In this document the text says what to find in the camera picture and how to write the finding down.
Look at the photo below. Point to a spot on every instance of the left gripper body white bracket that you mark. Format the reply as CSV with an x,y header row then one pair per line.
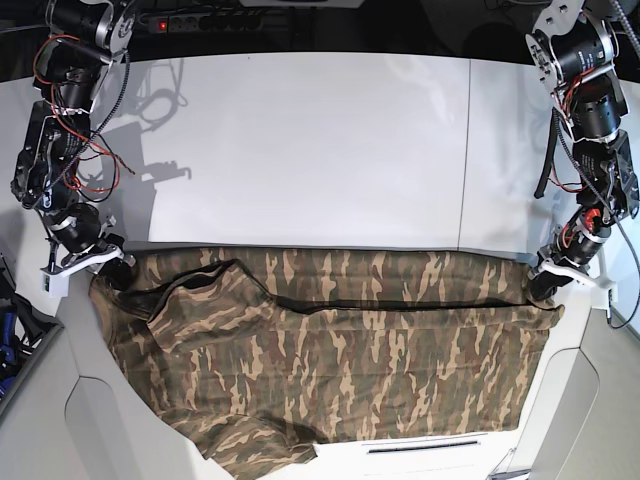
x,y
554,270

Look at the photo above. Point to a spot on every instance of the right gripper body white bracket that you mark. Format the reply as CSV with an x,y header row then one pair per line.
x,y
108,253

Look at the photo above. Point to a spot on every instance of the camouflage T-shirt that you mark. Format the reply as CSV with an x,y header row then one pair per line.
x,y
257,355

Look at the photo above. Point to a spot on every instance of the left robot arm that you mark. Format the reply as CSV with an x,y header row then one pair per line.
x,y
574,47

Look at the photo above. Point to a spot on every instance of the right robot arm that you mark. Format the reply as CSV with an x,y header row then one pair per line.
x,y
86,39

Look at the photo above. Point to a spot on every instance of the blue black items at left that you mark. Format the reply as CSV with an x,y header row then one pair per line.
x,y
24,330

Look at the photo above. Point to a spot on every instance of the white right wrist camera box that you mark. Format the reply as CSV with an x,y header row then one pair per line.
x,y
56,285

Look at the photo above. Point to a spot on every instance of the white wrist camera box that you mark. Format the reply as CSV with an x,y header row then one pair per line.
x,y
603,293
56,285

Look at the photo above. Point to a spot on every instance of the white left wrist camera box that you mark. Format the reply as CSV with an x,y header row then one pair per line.
x,y
603,293

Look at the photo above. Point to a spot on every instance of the white power strip red switch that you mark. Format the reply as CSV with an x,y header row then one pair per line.
x,y
215,22

